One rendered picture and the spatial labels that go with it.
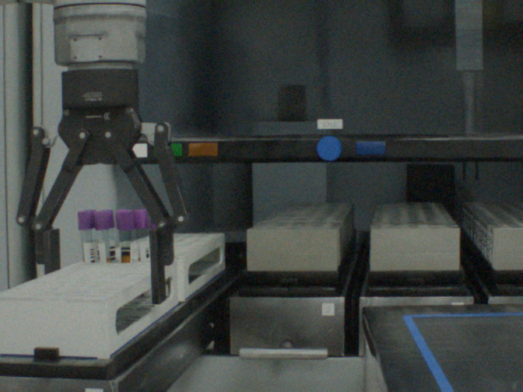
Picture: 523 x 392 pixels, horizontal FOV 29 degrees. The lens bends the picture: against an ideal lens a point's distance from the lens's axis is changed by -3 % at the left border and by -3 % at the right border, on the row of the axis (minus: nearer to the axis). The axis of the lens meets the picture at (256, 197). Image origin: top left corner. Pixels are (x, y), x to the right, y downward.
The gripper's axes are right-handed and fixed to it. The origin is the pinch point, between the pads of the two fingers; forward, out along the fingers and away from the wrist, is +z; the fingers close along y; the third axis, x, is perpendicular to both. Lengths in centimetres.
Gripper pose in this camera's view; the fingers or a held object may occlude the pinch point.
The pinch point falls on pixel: (104, 278)
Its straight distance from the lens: 102.0
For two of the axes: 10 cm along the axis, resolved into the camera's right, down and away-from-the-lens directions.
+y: 9.9, -0.1, -1.2
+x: 1.2, -0.6, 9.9
